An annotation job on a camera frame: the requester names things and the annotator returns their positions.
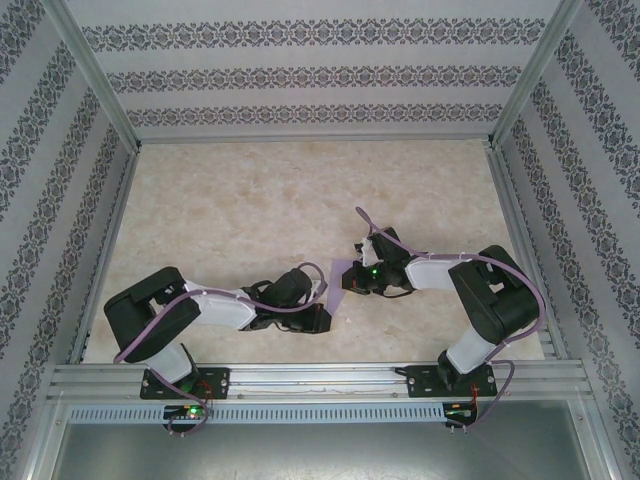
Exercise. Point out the controller board with green light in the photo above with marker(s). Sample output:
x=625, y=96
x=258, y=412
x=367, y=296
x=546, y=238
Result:
x=192, y=413

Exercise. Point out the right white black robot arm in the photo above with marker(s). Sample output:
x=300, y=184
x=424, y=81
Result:
x=490, y=300

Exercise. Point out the grey sheet metal tray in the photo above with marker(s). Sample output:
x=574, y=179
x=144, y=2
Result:
x=320, y=455

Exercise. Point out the long aluminium mounting rail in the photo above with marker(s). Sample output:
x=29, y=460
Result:
x=320, y=382

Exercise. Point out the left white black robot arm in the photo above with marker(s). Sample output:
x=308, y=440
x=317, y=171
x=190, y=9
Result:
x=150, y=310

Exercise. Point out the aluminium side rail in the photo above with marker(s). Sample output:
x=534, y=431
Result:
x=118, y=210
x=513, y=210

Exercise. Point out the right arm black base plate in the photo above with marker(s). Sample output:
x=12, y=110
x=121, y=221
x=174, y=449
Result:
x=422, y=382

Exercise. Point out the small controller board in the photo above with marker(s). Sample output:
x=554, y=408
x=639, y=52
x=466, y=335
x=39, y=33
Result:
x=460, y=413

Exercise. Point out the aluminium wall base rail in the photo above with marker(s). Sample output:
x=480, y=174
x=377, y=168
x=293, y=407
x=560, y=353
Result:
x=320, y=139

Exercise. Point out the purple paper sheet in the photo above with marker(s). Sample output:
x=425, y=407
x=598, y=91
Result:
x=337, y=280

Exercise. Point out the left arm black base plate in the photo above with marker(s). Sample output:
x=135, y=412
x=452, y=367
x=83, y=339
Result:
x=220, y=382

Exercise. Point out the aluminium frame post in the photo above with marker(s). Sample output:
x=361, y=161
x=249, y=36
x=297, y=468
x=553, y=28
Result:
x=532, y=75
x=95, y=75

